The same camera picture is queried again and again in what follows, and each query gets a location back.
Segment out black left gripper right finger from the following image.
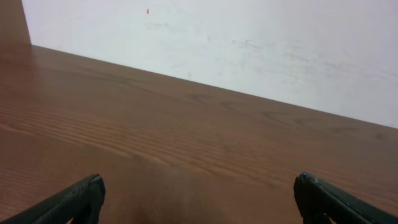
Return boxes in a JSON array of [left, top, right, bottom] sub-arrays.
[[294, 172, 397, 224]]

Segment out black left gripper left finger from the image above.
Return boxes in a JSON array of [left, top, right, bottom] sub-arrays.
[[1, 174, 106, 224]]

